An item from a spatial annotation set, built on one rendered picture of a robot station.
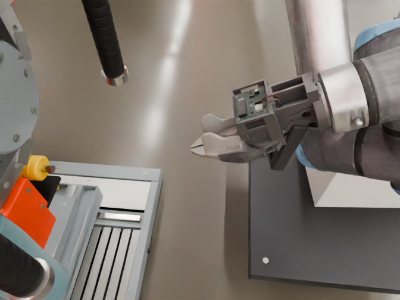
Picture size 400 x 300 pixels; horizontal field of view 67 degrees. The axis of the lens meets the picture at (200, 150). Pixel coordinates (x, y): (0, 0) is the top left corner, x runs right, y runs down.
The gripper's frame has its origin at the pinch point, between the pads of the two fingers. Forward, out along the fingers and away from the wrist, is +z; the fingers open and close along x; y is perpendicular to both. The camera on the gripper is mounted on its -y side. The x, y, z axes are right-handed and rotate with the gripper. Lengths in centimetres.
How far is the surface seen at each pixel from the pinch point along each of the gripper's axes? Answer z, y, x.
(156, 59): 54, -51, -120
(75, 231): 60, -32, -8
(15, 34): 27.3, 22.7, -19.9
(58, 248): 57, -25, 0
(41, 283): 11.0, 13.7, 23.1
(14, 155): 35.5, 9.2, -3.8
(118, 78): 9.3, 12.5, -9.3
